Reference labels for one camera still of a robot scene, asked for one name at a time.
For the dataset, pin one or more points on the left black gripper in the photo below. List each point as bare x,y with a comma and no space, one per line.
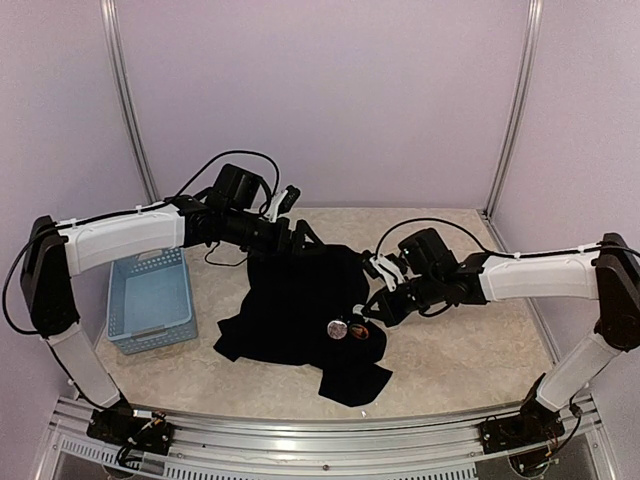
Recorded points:
282,247

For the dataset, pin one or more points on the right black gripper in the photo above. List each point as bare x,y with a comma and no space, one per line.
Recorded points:
389,314

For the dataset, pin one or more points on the starry night blue brooch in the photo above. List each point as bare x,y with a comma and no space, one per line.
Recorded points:
358,309

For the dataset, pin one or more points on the black garment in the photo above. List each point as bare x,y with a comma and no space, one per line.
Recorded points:
284,316

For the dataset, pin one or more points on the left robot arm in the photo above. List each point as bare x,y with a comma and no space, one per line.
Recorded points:
239,209

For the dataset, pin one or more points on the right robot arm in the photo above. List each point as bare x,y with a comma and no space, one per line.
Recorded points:
426,272

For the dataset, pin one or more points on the orange portrait brooch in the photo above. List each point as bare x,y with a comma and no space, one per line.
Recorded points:
359,331

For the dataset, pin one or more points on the pale pink round brooch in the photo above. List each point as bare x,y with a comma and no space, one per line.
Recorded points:
337,329

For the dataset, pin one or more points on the blue plastic basket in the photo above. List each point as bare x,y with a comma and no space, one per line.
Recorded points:
150,303

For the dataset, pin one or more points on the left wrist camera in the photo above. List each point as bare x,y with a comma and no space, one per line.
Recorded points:
280,204

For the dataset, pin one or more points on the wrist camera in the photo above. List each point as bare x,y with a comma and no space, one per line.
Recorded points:
280,204
384,268

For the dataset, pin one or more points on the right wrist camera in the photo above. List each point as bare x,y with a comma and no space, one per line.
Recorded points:
384,268

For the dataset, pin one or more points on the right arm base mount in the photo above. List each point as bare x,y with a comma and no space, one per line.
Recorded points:
532,426

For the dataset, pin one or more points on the aluminium front rail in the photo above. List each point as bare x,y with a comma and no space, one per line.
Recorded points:
448,446

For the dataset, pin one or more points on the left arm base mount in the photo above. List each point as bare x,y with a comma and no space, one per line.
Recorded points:
134,431

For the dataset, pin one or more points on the left aluminium corner post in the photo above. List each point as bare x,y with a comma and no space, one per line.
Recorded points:
116,54

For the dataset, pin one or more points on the aluminium corner post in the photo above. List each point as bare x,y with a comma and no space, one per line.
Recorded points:
518,106
116,54

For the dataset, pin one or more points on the right aluminium corner post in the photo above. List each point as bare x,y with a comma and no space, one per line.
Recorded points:
518,106

